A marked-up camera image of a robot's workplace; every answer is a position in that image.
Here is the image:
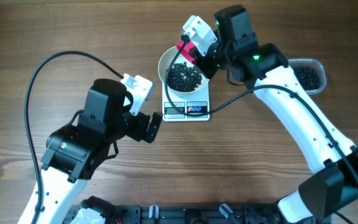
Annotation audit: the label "clear plastic bean container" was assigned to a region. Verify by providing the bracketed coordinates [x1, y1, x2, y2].
[288, 58, 327, 95]

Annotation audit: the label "white digital kitchen scale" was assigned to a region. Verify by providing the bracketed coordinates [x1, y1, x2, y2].
[162, 85, 210, 122]

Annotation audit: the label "right black camera cable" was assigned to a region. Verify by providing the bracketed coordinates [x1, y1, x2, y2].
[163, 34, 358, 224]

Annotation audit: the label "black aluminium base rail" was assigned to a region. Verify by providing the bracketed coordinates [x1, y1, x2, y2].
[62, 196, 286, 224]

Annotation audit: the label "pink measuring scoop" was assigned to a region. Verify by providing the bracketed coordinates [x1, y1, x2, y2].
[176, 40, 198, 64]

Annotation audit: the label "black camera cable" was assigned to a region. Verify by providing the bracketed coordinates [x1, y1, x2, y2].
[163, 34, 358, 224]
[24, 50, 126, 224]

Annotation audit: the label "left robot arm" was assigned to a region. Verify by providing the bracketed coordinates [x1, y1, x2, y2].
[19, 75, 162, 223]

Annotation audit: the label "left black camera cable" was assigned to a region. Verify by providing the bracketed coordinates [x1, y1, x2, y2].
[24, 50, 126, 224]

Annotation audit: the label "white round bowl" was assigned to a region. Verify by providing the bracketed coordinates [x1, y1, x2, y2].
[158, 47, 209, 95]

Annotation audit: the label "black beans in bowl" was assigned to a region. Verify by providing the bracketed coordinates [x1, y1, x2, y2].
[168, 62, 203, 92]

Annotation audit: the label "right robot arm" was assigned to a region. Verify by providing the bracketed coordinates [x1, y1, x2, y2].
[183, 5, 358, 223]

